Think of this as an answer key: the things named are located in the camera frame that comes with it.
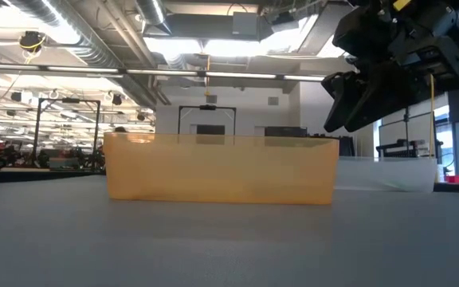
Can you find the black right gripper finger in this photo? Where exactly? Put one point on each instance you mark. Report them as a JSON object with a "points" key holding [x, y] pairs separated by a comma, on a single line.
{"points": [[343, 95], [385, 95]]}

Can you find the black workstation equipment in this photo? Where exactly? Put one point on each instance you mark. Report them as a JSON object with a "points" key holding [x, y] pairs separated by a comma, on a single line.
{"points": [[401, 148]]}

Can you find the wide black screen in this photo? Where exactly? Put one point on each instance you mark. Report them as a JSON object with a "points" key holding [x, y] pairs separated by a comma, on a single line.
{"points": [[285, 131]]}

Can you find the clear plastic bin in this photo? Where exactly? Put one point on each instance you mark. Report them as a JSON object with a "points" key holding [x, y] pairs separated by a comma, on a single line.
{"points": [[393, 171]]}

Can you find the long ceiling light strip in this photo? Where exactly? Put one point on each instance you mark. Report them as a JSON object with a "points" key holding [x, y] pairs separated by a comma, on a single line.
{"points": [[237, 74]]}

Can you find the grey ceiling box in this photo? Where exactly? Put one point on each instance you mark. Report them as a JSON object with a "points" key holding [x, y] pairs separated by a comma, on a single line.
{"points": [[245, 24]]}

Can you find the orange plastic bin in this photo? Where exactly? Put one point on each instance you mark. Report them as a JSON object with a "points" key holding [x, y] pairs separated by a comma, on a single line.
{"points": [[221, 171]]}

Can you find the grey table mat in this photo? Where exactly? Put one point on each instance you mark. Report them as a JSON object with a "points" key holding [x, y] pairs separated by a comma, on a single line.
{"points": [[229, 259]]}

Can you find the black gantry frame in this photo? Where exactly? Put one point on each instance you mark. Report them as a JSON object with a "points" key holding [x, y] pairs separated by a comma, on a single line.
{"points": [[207, 107]]}

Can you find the silver ceiling duct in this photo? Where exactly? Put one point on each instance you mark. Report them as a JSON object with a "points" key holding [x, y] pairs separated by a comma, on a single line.
{"points": [[150, 12]]}

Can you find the tall black metal frame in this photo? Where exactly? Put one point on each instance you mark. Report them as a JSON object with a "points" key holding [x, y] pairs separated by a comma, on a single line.
{"points": [[70, 100]]}

